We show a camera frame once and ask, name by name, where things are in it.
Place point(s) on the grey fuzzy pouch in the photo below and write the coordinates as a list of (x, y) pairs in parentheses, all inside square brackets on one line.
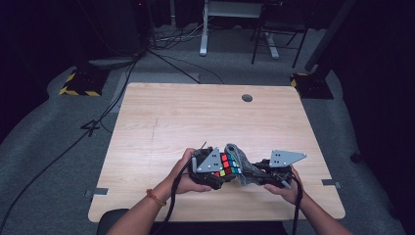
[(246, 169)]

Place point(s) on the grey round table grommet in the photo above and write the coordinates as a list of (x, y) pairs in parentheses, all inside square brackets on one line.
[(247, 98)]

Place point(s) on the person's right hand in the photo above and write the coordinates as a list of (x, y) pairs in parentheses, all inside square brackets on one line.
[(292, 194)]

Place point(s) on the colourful puzzle cube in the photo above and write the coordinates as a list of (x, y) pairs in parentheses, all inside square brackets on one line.
[(228, 164)]

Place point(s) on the person's left hand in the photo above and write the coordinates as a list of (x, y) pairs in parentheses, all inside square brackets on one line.
[(181, 176)]

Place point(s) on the black metal chair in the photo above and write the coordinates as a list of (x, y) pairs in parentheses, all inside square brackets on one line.
[(280, 26)]

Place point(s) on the black cabinet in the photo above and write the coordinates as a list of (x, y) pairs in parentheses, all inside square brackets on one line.
[(120, 29)]

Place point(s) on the white desk frame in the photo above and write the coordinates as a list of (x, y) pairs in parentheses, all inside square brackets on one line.
[(204, 36)]

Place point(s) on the small black round object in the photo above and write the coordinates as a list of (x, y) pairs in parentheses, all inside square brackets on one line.
[(356, 157)]

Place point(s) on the dark slanted pole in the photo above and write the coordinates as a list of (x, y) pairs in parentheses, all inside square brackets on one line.
[(329, 32)]

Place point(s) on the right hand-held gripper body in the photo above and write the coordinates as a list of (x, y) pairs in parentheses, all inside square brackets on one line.
[(284, 158)]

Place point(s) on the yellow black striped stand base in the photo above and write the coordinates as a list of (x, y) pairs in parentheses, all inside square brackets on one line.
[(83, 84), (313, 86)]

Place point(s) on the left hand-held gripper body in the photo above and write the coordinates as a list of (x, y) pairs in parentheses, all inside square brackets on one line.
[(204, 166)]

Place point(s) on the grey tape strip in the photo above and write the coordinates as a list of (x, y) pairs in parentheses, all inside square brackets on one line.
[(330, 182), (99, 191)]

